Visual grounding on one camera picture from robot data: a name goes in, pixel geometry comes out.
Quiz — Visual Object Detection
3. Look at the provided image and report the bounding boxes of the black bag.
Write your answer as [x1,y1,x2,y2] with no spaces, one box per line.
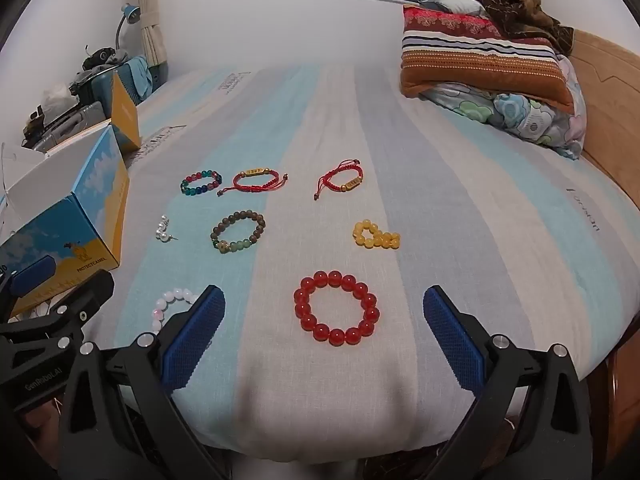
[82,47,118,68]

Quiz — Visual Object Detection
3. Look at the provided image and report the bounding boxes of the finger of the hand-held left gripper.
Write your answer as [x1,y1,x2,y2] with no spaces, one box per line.
[0,269,116,356]
[0,254,57,311]

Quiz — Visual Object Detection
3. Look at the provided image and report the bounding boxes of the pink white bead bracelet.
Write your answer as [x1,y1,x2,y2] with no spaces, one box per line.
[151,287,201,333]

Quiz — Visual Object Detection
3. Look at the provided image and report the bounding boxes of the brown wooden bead bracelet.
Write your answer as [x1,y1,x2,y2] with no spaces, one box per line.
[210,210,267,255]

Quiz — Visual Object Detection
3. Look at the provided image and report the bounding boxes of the brown blanket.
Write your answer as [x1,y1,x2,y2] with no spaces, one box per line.
[460,0,576,56]

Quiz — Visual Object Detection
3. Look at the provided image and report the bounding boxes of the red cord bracelet gold charm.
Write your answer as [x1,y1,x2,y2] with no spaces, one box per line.
[217,166,289,198]
[313,160,365,201]

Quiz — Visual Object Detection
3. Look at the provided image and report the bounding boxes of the grey blue pillow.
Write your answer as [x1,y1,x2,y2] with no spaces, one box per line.
[425,0,487,16]

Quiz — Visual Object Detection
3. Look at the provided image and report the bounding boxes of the cream curtain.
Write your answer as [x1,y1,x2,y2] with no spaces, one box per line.
[131,0,168,66]

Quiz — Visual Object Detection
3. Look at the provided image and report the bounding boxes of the striped bed sheet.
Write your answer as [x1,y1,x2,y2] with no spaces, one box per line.
[115,62,640,463]

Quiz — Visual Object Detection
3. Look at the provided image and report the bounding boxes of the blue yellow cardboard box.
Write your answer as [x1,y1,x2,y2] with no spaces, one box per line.
[0,72,141,318]

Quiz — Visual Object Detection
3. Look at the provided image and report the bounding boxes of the blue desk lamp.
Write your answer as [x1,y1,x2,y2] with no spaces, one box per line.
[115,2,142,51]

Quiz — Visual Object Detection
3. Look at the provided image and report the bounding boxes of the floral quilt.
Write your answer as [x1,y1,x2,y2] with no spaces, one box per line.
[420,55,587,161]

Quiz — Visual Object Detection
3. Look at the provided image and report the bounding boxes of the multicolour glass bead bracelet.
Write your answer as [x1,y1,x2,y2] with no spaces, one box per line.
[180,170,223,197]

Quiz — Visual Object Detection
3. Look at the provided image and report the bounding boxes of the red bead bracelet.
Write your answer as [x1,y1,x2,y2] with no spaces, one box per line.
[293,270,381,347]

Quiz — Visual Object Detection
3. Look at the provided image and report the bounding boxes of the striped red orange pillow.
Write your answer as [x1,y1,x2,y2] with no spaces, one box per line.
[400,4,576,111]

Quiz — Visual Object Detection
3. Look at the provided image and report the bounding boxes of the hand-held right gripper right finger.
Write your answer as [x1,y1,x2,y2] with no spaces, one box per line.
[422,285,596,480]

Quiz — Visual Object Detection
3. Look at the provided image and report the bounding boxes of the teal cloth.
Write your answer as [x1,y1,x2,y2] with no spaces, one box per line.
[122,56,153,101]

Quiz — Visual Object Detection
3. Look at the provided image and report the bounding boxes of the yellow bead bracelet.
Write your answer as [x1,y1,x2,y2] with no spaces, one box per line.
[352,219,401,250]

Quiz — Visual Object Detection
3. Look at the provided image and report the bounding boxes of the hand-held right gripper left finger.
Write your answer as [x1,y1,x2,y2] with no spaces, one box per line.
[57,284,231,480]

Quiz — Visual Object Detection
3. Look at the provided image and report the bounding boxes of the white pearl earrings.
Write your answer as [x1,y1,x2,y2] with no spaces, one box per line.
[154,215,179,244]

